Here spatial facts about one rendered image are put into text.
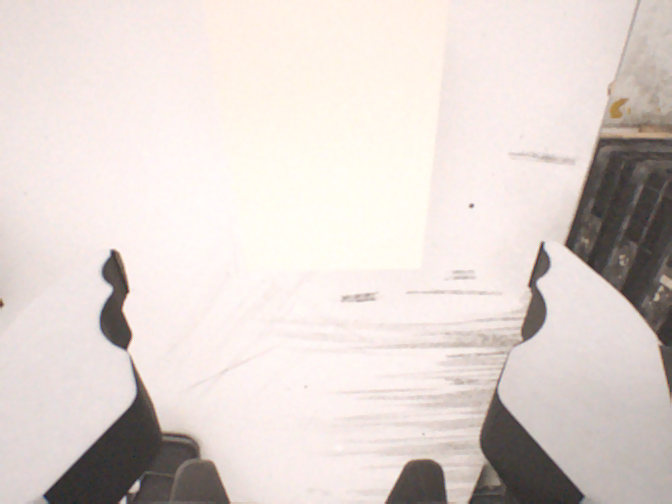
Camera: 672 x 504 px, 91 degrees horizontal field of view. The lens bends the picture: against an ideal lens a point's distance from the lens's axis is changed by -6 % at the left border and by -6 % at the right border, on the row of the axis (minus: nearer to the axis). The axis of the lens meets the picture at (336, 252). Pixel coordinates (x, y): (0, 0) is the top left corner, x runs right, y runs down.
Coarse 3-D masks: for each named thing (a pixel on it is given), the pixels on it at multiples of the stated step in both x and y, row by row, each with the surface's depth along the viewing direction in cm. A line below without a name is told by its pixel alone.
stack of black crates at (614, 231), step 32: (608, 160) 71; (640, 160) 66; (608, 192) 71; (640, 192) 63; (576, 224) 81; (608, 224) 71; (640, 224) 63; (576, 256) 81; (608, 256) 70; (640, 256) 64; (640, 288) 62
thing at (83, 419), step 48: (96, 288) 8; (48, 336) 7; (96, 336) 7; (0, 384) 6; (48, 384) 6; (96, 384) 6; (0, 432) 5; (48, 432) 5; (96, 432) 5; (144, 432) 6; (0, 480) 5; (48, 480) 5; (96, 480) 5
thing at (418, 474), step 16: (192, 464) 5; (208, 464) 5; (416, 464) 5; (432, 464) 5; (176, 480) 5; (192, 480) 5; (208, 480) 5; (400, 480) 4; (416, 480) 5; (432, 480) 4; (176, 496) 4; (192, 496) 4; (208, 496) 4; (224, 496) 4; (400, 496) 4; (416, 496) 4; (432, 496) 4
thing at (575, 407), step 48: (576, 288) 8; (528, 336) 8; (576, 336) 7; (624, 336) 7; (528, 384) 6; (576, 384) 6; (624, 384) 6; (480, 432) 7; (528, 432) 5; (576, 432) 5; (624, 432) 5; (528, 480) 5; (576, 480) 4; (624, 480) 4
